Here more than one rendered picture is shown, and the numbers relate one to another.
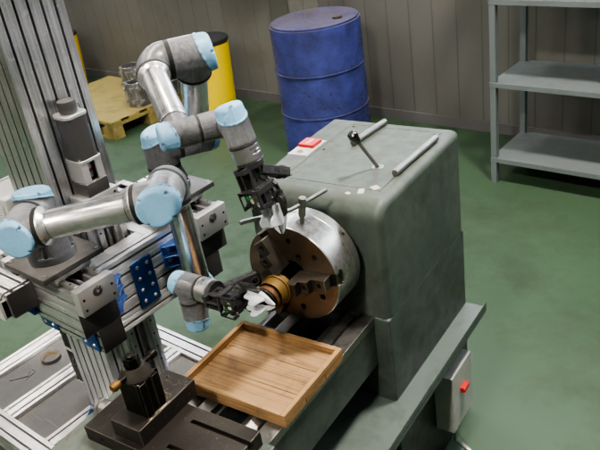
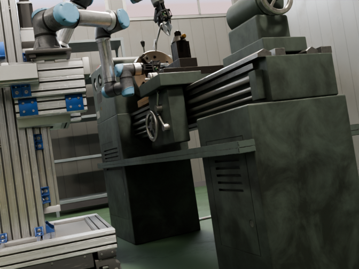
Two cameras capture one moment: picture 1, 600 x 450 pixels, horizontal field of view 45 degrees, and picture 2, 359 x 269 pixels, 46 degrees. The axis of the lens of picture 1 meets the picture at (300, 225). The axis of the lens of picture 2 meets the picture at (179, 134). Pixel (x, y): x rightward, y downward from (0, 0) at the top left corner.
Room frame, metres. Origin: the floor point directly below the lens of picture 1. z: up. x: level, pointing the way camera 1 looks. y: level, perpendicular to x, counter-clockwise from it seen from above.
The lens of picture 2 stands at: (0.42, 2.40, 0.55)
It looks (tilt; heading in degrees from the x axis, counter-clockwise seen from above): 2 degrees up; 299
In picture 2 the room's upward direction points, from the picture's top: 8 degrees counter-clockwise
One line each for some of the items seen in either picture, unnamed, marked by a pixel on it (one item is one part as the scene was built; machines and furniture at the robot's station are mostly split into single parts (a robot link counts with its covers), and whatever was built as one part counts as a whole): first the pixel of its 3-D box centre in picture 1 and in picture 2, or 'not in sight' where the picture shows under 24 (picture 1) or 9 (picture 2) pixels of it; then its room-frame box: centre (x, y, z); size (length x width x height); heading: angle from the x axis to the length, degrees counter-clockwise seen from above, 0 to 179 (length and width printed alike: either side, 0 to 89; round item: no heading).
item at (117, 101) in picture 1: (109, 94); not in sight; (7.00, 1.63, 0.20); 1.39 x 0.99 x 0.39; 47
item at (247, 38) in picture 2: not in sight; (258, 26); (0.91, 0.74, 1.01); 0.30 x 0.20 x 0.29; 143
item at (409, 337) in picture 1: (377, 354); (146, 174); (2.20, -0.21, 0.43); 0.60 x 0.48 x 0.86; 143
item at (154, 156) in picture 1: (161, 145); not in sight; (2.39, 0.43, 1.33); 0.13 x 0.12 x 0.14; 105
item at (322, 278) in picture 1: (313, 282); not in sight; (1.75, -0.01, 1.09); 0.12 x 0.11 x 0.05; 53
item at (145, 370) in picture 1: (134, 370); (178, 39); (1.42, 0.45, 1.13); 0.08 x 0.08 x 0.03
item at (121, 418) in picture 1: (155, 405); (180, 67); (1.44, 0.43, 1.00); 0.20 x 0.10 x 0.05; 143
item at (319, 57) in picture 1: (322, 82); not in sight; (5.35, -0.33, 0.50); 0.70 x 0.67 x 1.00; 137
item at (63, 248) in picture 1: (48, 240); (47, 45); (2.02, 0.77, 1.21); 0.15 x 0.15 x 0.10
